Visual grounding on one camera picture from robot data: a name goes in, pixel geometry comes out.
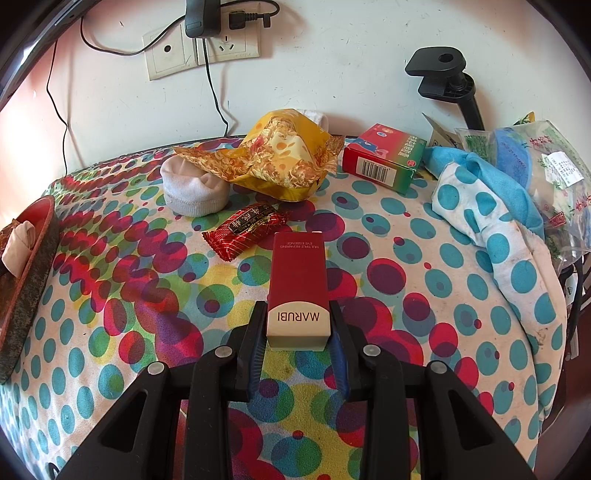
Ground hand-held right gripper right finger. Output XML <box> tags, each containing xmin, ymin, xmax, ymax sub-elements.
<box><xmin>329</xmin><ymin>300</ymin><xmax>539</xmax><ymax>480</ymax></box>

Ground black plug with cable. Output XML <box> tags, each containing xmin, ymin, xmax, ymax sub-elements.
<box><xmin>81</xmin><ymin>0</ymin><xmax>280</xmax><ymax>57</ymax></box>

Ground red candy bar wrapper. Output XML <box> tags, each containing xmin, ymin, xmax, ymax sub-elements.
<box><xmin>202</xmin><ymin>203</ymin><xmax>289</xmax><ymax>261</ymax></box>

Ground red round tray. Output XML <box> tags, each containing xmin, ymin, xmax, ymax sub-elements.
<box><xmin>0</xmin><ymin>195</ymin><xmax>61</xmax><ymax>384</ymax></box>

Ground white sock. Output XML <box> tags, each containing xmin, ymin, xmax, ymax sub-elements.
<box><xmin>295</xmin><ymin>108</ymin><xmax>331</xmax><ymax>132</ymax></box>
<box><xmin>1</xmin><ymin>220</ymin><xmax>37</xmax><ymax>273</ymax></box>
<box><xmin>160</xmin><ymin>156</ymin><xmax>230</xmax><ymax>217</ymax></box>

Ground black power adapter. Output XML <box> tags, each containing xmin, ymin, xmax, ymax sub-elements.
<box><xmin>185</xmin><ymin>0</ymin><xmax>222</xmax><ymax>38</ymax></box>

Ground clear plastic bag green contents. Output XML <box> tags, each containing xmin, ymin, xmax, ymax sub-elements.
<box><xmin>455</xmin><ymin>121</ymin><xmax>591</xmax><ymax>259</ymax></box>

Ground white power wall socket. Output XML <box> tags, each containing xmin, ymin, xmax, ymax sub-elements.
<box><xmin>196</xmin><ymin>18</ymin><xmax>262</xmax><ymax>65</ymax></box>

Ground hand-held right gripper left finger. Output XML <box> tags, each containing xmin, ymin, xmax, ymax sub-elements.
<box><xmin>55</xmin><ymin>300</ymin><xmax>271</xmax><ymax>480</ymax></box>

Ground black phone holder clamp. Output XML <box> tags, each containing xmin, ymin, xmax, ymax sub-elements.
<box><xmin>405</xmin><ymin>46</ymin><xmax>485</xmax><ymax>132</ymax></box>

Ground dark red cosmetic box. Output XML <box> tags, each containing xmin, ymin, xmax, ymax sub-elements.
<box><xmin>266</xmin><ymin>231</ymin><xmax>332</xmax><ymax>352</ymax></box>

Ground white antenna wall outlet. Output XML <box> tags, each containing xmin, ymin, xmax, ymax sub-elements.
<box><xmin>142</xmin><ymin>21</ymin><xmax>200</xmax><ymax>81</ymax></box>

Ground red green medicine box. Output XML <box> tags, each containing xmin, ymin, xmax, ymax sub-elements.
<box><xmin>342</xmin><ymin>123</ymin><xmax>428</xmax><ymax>195</ymax></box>

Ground yellow golden snack bag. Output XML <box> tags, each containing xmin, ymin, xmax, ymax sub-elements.
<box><xmin>173</xmin><ymin>108</ymin><xmax>345</xmax><ymax>204</ymax></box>

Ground adapter cable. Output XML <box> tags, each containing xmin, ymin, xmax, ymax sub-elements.
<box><xmin>203</xmin><ymin>38</ymin><xmax>230</xmax><ymax>138</ymax></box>

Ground white paper packet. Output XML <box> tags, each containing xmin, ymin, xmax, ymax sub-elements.
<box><xmin>422</xmin><ymin>113</ymin><xmax>462</xmax><ymax>148</ymax></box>

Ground thin black cable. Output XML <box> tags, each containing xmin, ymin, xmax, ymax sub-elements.
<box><xmin>46</xmin><ymin>39</ymin><xmax>70</xmax><ymax>174</ymax></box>

